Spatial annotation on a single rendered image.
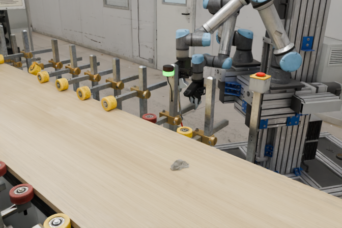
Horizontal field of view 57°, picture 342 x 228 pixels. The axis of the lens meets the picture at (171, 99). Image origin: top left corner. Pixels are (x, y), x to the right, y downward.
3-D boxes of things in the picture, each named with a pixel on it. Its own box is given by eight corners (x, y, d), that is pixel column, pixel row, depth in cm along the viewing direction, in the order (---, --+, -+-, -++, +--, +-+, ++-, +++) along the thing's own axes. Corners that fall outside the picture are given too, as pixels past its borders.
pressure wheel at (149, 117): (149, 129, 185) (149, 111, 181) (159, 133, 181) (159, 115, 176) (139, 134, 180) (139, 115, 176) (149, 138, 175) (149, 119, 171)
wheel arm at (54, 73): (97, 64, 266) (97, 60, 265) (100, 65, 264) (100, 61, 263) (41, 78, 231) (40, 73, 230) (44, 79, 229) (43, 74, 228)
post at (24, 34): (32, 80, 301) (24, 29, 284) (34, 81, 299) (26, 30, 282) (29, 81, 299) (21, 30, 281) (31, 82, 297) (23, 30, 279)
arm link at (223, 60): (246, -5, 202) (231, 70, 204) (229, -6, 206) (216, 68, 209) (241, -11, 191) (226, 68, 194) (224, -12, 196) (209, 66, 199)
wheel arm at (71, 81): (116, 70, 251) (116, 65, 250) (119, 71, 249) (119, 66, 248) (60, 85, 216) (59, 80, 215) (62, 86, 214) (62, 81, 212)
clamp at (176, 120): (164, 117, 195) (164, 110, 194) (181, 123, 187) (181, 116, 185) (158, 120, 191) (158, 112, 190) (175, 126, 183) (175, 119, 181)
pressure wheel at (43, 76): (50, 79, 229) (46, 82, 235) (46, 69, 229) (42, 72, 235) (43, 81, 225) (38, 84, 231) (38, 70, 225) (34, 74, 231)
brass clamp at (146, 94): (137, 92, 207) (136, 85, 205) (151, 97, 199) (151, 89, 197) (130, 94, 203) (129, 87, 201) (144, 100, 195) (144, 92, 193)
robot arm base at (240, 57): (247, 57, 250) (248, 45, 246) (256, 62, 236) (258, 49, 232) (229, 58, 246) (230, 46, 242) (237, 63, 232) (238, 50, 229)
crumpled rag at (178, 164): (182, 158, 137) (182, 153, 136) (192, 166, 131) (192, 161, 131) (165, 165, 132) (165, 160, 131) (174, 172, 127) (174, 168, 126)
